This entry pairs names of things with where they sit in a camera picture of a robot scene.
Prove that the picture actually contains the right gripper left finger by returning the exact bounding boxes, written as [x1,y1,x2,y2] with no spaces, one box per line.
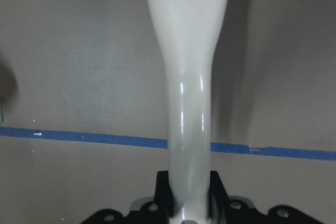
[154,171,174,218]

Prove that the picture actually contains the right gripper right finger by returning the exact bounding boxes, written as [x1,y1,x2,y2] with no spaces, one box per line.
[208,170,228,219]

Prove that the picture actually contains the beige hand brush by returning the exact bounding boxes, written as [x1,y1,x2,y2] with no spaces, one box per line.
[148,0,228,223]

